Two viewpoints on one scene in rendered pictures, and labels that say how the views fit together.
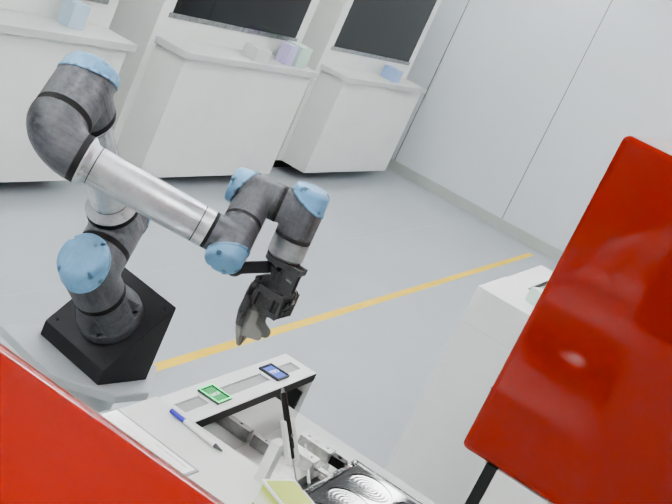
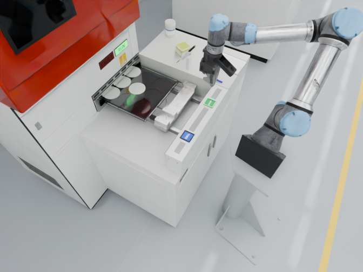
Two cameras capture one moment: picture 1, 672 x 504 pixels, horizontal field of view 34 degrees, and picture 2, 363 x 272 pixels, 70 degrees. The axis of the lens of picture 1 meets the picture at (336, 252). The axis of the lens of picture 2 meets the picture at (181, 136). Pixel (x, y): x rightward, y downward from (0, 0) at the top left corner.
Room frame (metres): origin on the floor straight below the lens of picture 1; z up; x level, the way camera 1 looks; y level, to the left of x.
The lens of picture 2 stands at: (3.10, 0.08, 2.02)
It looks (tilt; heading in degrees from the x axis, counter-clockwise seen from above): 55 degrees down; 187
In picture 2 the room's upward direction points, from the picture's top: 2 degrees clockwise
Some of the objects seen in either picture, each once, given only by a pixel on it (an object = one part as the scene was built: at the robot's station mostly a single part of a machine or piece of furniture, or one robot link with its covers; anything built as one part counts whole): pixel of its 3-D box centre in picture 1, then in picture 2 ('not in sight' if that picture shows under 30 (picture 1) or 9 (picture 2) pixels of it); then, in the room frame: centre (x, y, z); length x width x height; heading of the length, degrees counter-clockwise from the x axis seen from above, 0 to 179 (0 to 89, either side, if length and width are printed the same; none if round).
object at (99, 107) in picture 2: not in sight; (119, 83); (1.98, -0.46, 0.89); 0.44 x 0.02 x 0.10; 159
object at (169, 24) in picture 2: not in sight; (170, 28); (1.53, -0.22, 1.01); 0.07 x 0.07 x 0.10
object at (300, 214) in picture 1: (302, 212); (218, 30); (2.11, 0.09, 1.40); 0.09 x 0.08 x 0.11; 92
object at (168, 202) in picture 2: not in sight; (172, 138); (2.01, -0.13, 0.41); 0.96 x 0.64 x 0.82; 159
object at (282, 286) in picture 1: (275, 285); (211, 60); (2.11, 0.08, 1.24); 0.09 x 0.08 x 0.12; 69
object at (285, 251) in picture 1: (288, 248); (215, 46); (2.11, 0.09, 1.32); 0.08 x 0.08 x 0.05
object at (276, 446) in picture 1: (282, 454); (186, 58); (1.85, -0.07, 1.03); 0.06 x 0.04 x 0.13; 69
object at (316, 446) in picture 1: (316, 447); (162, 121); (2.24, -0.14, 0.89); 0.08 x 0.03 x 0.03; 69
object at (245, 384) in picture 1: (232, 410); (198, 126); (2.23, 0.06, 0.89); 0.55 x 0.09 x 0.14; 159
